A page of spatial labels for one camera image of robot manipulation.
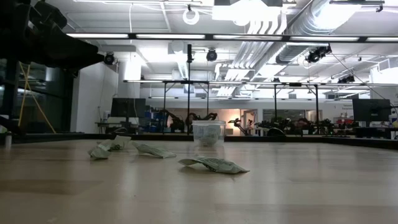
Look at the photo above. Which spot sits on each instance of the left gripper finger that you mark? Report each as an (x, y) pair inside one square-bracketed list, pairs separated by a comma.
[(87, 57)]

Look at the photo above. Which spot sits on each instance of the green paper packet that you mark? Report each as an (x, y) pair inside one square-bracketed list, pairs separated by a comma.
[(209, 137)]

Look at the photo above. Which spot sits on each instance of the background black robot arm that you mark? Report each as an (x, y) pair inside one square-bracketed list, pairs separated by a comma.
[(174, 121), (238, 124), (200, 117)]

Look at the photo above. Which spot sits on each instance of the yellow stand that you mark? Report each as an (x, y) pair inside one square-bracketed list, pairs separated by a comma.
[(23, 93)]

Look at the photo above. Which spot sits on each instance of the black computer monitor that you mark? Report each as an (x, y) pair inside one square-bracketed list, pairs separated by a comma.
[(128, 107), (371, 110)]

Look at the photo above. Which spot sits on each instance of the overhead LED light bar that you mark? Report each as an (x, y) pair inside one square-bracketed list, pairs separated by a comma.
[(171, 36)]

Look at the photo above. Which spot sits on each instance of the folded white green packet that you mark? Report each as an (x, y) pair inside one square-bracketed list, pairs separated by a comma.
[(119, 142)]

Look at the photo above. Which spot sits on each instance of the blue storage bins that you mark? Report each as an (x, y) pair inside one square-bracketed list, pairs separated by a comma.
[(152, 121)]

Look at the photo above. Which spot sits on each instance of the crumpled white green packet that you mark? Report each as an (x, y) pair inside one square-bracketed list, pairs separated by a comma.
[(99, 152)]

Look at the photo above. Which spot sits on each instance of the small white bottle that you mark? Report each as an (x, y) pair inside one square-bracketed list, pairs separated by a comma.
[(8, 140)]

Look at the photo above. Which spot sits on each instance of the long flat green packet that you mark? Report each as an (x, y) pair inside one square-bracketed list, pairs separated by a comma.
[(154, 151)]

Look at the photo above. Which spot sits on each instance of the square clear plastic container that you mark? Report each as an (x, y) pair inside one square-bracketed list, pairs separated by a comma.
[(199, 133)]

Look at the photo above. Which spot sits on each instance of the large flat green packet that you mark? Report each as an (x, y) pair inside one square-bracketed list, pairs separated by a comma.
[(217, 165)]

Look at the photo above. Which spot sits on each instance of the black ceiling camera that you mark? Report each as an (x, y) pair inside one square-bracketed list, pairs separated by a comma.
[(211, 55), (317, 53), (109, 58)]

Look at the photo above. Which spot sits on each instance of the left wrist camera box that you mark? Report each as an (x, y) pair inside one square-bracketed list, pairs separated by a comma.
[(49, 15)]

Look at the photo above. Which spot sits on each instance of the black vertical frame pole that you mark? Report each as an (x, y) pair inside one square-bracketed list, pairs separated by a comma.
[(189, 93)]

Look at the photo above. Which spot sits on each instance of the black table edge frame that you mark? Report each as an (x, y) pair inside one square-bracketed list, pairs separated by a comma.
[(280, 139)]

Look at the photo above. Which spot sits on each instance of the silver ventilation duct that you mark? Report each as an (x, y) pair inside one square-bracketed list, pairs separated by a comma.
[(311, 25)]

